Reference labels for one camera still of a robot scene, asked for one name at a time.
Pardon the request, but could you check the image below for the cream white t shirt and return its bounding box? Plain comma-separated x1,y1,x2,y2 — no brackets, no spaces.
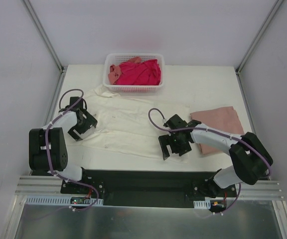
81,85,190,160

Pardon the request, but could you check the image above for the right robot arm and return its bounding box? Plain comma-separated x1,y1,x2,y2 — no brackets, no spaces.
158,115,273,198

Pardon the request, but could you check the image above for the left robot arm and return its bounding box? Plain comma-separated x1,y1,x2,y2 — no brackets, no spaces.
28,97,98,194

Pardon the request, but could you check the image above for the folded pink t shirt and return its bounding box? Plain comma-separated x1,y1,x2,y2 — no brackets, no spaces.
190,106,245,157

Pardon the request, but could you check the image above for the salmon t shirt in basket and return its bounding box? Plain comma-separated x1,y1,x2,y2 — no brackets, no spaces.
108,57,142,85

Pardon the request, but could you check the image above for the white plastic laundry basket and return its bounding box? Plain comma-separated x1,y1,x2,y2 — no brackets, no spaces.
103,53,165,93

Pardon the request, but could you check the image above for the red t shirt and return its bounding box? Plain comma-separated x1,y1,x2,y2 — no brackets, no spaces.
115,59,161,86

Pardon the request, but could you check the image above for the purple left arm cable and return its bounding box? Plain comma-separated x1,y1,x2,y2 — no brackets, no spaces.
40,89,99,221

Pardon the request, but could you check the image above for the right white cable duct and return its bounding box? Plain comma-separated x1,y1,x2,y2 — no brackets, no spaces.
193,200,211,210

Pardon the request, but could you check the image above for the white cable duct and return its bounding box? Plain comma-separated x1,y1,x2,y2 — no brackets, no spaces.
193,200,211,210
26,196,104,207

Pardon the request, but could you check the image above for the left white cable duct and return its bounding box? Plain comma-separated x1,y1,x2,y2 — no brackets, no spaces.
26,196,104,207

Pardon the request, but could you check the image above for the right aluminium frame post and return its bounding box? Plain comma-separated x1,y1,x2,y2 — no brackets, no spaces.
235,0,286,76

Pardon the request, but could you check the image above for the aluminium frame post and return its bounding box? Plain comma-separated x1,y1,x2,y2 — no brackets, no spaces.
21,0,65,73
235,0,286,76

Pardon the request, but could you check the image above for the aluminium rail front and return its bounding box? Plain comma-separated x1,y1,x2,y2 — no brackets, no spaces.
15,176,285,201

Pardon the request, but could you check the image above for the left aluminium frame post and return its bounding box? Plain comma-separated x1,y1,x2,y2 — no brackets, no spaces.
21,0,65,73

